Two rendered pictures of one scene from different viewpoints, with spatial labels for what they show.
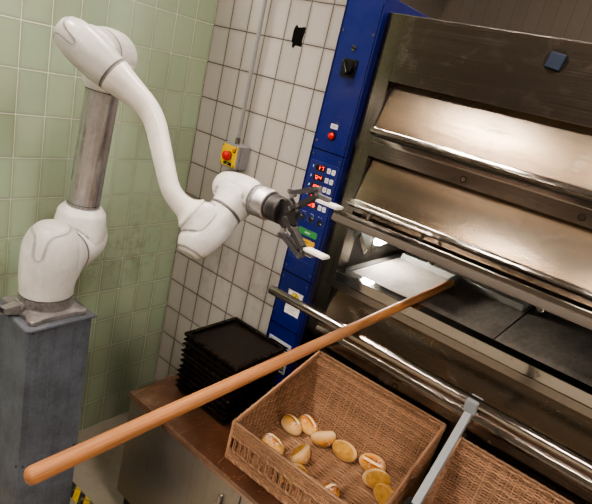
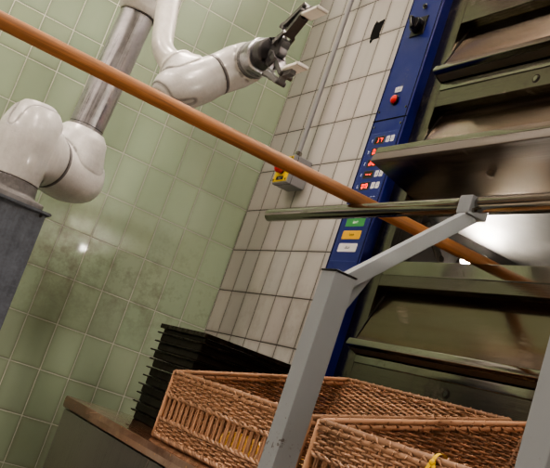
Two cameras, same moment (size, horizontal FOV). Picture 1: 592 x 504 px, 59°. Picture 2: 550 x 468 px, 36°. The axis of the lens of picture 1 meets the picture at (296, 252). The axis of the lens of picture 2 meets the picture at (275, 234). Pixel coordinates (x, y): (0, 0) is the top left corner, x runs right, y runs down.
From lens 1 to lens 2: 147 cm
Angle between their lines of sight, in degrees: 40
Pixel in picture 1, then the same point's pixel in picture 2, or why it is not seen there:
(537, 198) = not seen: outside the picture
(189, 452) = (107, 436)
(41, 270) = (10, 131)
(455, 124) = (528, 29)
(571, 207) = not seen: outside the picture
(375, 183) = (440, 134)
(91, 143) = (110, 56)
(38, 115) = (78, 82)
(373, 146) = (440, 95)
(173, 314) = not seen: hidden behind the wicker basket
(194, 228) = (171, 64)
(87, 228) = (78, 140)
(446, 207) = (517, 120)
